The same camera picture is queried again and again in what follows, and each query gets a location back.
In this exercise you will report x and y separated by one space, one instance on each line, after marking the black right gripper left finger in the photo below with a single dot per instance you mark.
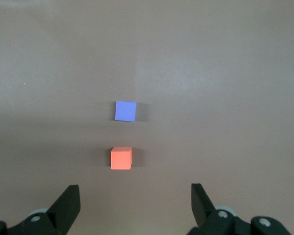
63 208

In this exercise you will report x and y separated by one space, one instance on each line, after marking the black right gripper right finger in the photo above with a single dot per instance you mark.
201 208

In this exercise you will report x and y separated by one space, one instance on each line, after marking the orange foam block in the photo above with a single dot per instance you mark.
121 159

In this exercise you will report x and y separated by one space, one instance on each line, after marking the purple foam block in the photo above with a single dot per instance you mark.
125 111

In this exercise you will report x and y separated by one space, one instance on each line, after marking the brown table mat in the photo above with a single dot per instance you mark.
210 73

